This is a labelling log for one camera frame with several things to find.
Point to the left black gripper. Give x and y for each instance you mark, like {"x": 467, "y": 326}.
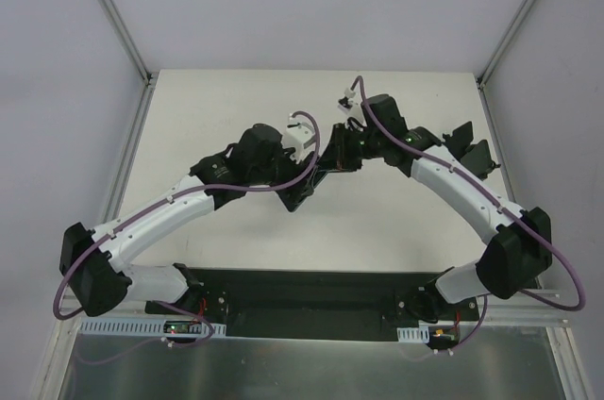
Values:
{"x": 268, "y": 162}

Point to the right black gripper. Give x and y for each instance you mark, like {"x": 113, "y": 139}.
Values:
{"x": 340, "y": 147}

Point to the black folding phone stand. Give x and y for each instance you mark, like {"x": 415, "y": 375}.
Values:
{"x": 460, "y": 140}

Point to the black round-base clamp stand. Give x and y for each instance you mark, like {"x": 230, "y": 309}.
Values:
{"x": 479, "y": 161}

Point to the black smartphone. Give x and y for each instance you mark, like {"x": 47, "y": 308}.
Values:
{"x": 293, "y": 197}

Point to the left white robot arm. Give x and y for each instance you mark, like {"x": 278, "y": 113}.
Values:
{"x": 97, "y": 264}

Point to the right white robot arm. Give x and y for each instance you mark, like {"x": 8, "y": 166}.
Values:
{"x": 516, "y": 239}

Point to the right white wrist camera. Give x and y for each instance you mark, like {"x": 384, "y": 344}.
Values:
{"x": 351, "y": 107}

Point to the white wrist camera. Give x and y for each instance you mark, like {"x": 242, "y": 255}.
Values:
{"x": 351, "y": 107}
{"x": 298, "y": 140}

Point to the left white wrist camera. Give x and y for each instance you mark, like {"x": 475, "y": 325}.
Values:
{"x": 298, "y": 140}

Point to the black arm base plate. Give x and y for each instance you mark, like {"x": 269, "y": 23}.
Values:
{"x": 336, "y": 306}

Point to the right aluminium frame post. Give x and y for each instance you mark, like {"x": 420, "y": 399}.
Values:
{"x": 513, "y": 28}

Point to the aluminium frame post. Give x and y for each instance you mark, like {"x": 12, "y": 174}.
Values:
{"x": 124, "y": 37}
{"x": 513, "y": 28}

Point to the right white cable duct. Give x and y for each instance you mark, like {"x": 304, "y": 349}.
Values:
{"x": 426, "y": 334}

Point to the white cable duct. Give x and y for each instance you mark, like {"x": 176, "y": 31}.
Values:
{"x": 426, "y": 334}
{"x": 127, "y": 327}

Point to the left aluminium frame post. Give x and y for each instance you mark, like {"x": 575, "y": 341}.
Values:
{"x": 124, "y": 37}

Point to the aluminium front rail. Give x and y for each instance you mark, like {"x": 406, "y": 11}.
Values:
{"x": 523, "y": 311}

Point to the left white cable duct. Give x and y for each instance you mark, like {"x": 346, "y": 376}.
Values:
{"x": 127, "y": 327}

